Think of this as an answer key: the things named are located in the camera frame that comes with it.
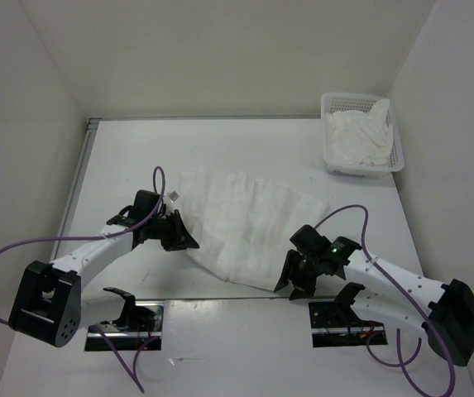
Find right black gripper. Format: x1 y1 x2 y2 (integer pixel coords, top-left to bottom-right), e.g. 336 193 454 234
273 248 323 300

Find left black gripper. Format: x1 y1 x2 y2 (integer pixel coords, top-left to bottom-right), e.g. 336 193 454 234
146 209 199 251

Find white pleated skirt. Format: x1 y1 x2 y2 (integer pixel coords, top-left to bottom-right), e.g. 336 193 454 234
177 170 330 291

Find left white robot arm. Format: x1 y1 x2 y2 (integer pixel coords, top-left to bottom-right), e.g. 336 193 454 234
8 190 199 347

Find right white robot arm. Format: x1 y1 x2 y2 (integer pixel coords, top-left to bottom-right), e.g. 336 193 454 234
275 225 474 366

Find white skirts in basket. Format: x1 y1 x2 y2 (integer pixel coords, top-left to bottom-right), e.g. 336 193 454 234
325 99 394 166

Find white perforated plastic basket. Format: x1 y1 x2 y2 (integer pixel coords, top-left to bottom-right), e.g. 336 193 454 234
321 93 405 178

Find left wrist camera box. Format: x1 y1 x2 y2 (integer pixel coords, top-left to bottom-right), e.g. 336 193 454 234
167 191 180 203

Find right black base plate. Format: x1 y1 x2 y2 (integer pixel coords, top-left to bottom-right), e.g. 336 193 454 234
308 299 388 348

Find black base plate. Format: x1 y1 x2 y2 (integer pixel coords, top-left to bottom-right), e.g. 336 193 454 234
81 298 165 352
308 299 388 348

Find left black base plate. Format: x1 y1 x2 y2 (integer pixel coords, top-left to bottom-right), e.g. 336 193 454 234
81 298 165 352

